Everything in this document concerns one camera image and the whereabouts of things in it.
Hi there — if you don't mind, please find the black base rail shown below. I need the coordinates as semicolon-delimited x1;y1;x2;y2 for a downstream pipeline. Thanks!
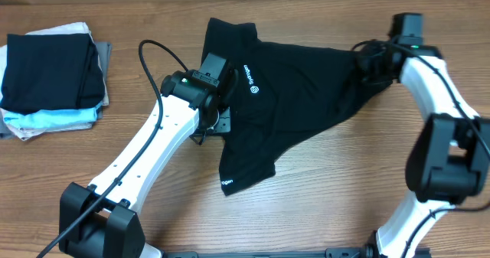
162;247;382;258

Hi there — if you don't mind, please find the black polo shirt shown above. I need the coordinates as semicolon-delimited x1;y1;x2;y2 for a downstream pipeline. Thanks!
203;18;391;195

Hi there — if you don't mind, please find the folded light blue shirt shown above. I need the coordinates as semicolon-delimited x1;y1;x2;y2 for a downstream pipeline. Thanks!
2;102;103;130

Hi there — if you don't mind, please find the folded black shirt on stack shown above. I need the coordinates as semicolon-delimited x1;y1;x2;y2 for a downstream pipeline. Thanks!
1;34;105;115

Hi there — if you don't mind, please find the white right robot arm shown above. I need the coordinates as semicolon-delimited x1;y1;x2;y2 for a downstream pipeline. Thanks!
356;40;489;257

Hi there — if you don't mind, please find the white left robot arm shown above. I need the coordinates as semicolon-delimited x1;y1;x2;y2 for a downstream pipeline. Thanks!
57;69;238;258

